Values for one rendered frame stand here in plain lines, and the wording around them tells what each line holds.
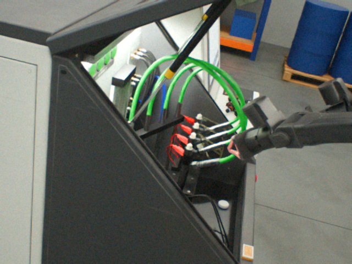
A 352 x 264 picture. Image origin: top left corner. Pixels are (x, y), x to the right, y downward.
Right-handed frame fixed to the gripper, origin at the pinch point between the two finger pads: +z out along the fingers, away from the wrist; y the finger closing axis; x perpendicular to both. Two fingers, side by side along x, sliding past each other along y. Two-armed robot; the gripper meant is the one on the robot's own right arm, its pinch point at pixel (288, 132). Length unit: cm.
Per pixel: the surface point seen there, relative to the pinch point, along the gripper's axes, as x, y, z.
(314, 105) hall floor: -383, -86, 88
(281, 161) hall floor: -215, -81, 93
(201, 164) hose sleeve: 24.4, 7.3, 19.2
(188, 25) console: -17, 46, 20
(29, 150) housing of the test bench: 57, 35, 40
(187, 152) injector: 15.6, 10.2, 26.8
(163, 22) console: -15, 52, 28
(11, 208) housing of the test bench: 58, 24, 57
